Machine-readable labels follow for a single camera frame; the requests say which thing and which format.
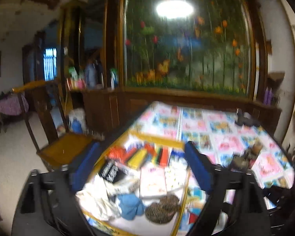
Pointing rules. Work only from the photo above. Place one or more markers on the red plastic bag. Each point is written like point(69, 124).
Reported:
point(115, 154)

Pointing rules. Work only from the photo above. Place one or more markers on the black and clear plastic bag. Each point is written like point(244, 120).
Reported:
point(109, 170)

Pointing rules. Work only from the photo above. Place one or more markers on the wooden chair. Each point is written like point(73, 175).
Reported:
point(61, 147)

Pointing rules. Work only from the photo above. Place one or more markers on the yellow edged cardboard box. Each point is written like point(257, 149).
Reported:
point(152, 137)

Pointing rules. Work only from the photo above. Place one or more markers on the black plastic tool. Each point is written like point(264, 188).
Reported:
point(247, 119)

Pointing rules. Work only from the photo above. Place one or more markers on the dark wooden wall cabinet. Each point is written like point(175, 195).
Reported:
point(100, 108)

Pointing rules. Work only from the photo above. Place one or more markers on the yellow floral tissue packet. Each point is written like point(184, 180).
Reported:
point(175, 179)

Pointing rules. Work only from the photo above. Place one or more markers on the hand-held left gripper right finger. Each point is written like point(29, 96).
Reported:
point(199, 169)

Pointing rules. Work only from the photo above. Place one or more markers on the brown knitted hat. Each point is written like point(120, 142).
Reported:
point(162, 209)

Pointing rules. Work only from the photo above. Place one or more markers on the pink container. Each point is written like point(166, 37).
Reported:
point(76, 84)

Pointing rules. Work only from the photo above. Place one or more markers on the framed flower wall panel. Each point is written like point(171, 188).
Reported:
point(186, 54)

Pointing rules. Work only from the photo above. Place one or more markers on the blue knitted cloth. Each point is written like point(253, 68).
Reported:
point(130, 206)

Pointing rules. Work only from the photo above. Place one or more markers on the green white bottle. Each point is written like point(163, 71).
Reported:
point(113, 78)

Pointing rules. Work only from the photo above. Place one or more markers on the purple spray can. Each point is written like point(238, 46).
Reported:
point(270, 96)
point(265, 95)

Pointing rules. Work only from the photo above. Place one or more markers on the blue floral tissue packet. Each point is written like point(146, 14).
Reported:
point(179, 158)

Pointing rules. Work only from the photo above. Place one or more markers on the white towel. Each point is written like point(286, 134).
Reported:
point(95, 199)

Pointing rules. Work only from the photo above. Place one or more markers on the purple cloth covered table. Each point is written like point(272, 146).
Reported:
point(11, 105)

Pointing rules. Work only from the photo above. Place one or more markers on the pink tissue pack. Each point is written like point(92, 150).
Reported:
point(152, 182)

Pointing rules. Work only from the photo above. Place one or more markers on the barred window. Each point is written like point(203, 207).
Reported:
point(50, 64)

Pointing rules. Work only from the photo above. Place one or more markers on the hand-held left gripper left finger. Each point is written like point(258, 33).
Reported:
point(86, 164)

